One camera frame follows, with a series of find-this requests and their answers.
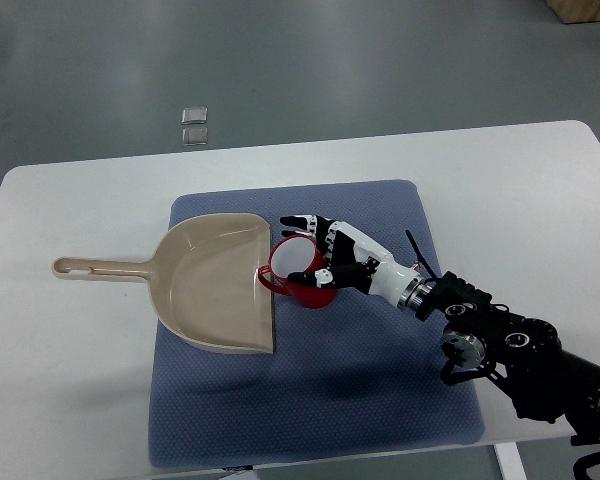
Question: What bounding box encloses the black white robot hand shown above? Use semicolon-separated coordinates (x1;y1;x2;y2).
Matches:
280;215;424;309

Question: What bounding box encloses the red cup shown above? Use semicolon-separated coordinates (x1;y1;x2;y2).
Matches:
257;234;337;309

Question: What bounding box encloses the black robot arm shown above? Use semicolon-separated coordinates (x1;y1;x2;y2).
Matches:
406;272;600;479

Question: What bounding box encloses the beige plastic dustpan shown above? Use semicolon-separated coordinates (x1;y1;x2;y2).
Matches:
52;213;275;354

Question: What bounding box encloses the blue textured mat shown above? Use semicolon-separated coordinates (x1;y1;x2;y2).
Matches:
148;179;485;470

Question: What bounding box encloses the white table leg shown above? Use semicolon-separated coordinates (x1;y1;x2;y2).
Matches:
494;442;527;480

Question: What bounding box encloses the wooden box corner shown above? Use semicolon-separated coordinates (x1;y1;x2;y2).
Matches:
546;0;600;24

